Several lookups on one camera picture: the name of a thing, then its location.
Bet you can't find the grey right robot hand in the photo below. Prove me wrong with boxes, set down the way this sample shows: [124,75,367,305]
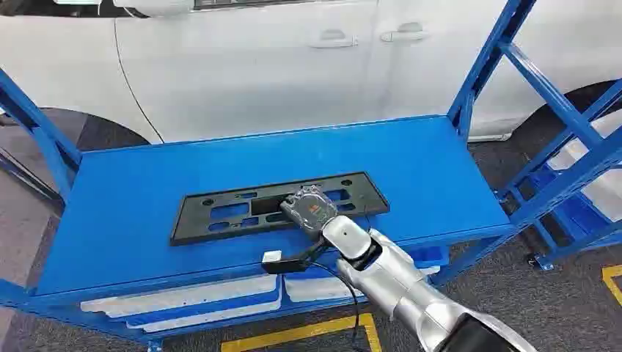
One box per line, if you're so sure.
[279,183,340,240]

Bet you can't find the black licence plate frame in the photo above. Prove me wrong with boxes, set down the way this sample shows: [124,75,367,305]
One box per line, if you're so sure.
[169,171,391,247]

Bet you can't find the yellow floor tape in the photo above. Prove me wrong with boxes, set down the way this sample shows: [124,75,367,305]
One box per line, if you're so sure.
[220,313,383,352]
[601,264,622,308]

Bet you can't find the white car body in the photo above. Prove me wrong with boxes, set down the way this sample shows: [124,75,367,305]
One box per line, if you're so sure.
[0,0,622,145]

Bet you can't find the blue metal shelf rack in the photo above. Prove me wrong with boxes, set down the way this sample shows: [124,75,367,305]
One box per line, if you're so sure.
[0,0,622,352]

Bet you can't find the black car tyre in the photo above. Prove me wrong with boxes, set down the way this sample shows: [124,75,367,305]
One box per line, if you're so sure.
[0,107,150,153]
[512,79,622,161]

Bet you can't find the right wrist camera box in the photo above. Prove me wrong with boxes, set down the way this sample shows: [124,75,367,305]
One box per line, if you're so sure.
[260,241,327,276]

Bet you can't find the black camera cable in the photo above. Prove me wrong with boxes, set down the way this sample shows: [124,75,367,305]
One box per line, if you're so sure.
[310,261,362,347]

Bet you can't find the white car door handle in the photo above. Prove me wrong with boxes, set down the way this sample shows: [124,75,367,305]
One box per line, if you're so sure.
[379,21,431,44]
[307,28,359,50]

